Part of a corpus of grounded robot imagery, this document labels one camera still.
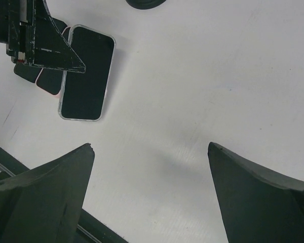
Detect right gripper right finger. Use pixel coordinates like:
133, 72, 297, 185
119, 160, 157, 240
208, 142, 304, 242

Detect silver-edged phone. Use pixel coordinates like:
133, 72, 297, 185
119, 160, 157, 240
58, 25, 116, 121

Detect black round-base phone stand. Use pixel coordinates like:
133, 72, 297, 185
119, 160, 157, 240
126, 0, 166, 10

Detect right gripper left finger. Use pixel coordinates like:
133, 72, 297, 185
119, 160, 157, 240
0, 143, 95, 242

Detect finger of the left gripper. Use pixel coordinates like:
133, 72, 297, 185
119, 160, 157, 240
5, 1, 86, 73

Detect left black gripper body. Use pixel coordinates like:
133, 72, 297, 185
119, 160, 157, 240
0, 0, 21, 45

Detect pink-case phone front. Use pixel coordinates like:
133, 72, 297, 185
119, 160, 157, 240
35, 19, 70, 96

